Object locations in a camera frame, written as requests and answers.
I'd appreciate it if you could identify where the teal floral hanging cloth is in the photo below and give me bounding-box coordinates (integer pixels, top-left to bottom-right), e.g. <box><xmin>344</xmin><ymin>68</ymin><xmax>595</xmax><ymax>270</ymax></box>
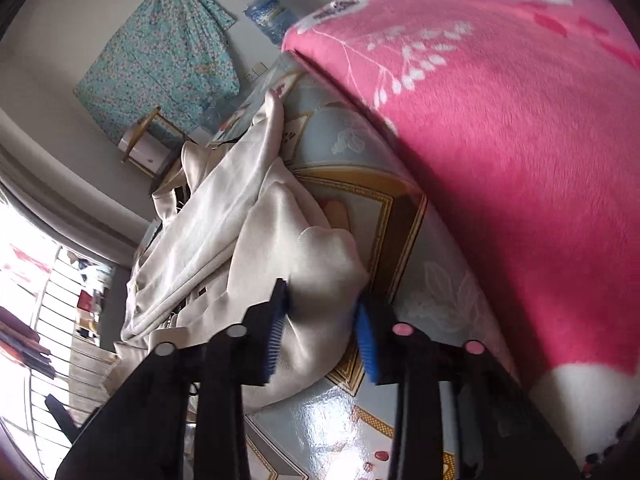
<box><xmin>74</xmin><ymin>0</ymin><xmax>241</xmax><ymax>144</ymax></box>

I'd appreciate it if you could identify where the pink cylinder bin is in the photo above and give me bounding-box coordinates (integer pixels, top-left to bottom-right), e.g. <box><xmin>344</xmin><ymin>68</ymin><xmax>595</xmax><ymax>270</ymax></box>
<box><xmin>118</xmin><ymin>125</ymin><xmax>170</xmax><ymax>174</ymax></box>

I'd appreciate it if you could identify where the blue water bottle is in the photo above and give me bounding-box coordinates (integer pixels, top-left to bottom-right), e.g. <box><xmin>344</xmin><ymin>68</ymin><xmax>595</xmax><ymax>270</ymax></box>
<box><xmin>243</xmin><ymin>0</ymin><xmax>298</xmax><ymax>48</ymax></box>

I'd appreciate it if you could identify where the cream zip jacket black trim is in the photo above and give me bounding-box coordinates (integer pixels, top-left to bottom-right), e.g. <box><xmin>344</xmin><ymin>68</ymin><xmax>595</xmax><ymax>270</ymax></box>
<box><xmin>104</xmin><ymin>93</ymin><xmax>369</xmax><ymax>411</ymax></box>

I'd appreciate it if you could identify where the pink floral blanket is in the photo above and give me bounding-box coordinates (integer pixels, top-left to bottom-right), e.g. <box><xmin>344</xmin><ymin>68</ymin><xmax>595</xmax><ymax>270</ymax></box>
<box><xmin>283</xmin><ymin>0</ymin><xmax>639</xmax><ymax>478</ymax></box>

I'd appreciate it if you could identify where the patterned blue table cover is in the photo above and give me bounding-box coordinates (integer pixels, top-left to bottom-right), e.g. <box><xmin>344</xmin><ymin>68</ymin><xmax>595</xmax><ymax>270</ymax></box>
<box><xmin>212</xmin><ymin>53</ymin><xmax>511</xmax><ymax>479</ymax></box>

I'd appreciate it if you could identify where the grey curtain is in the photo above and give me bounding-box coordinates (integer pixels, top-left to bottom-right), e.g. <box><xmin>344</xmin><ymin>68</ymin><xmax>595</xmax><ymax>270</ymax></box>
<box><xmin>1</xmin><ymin>113</ymin><xmax>149</xmax><ymax>268</ymax></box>

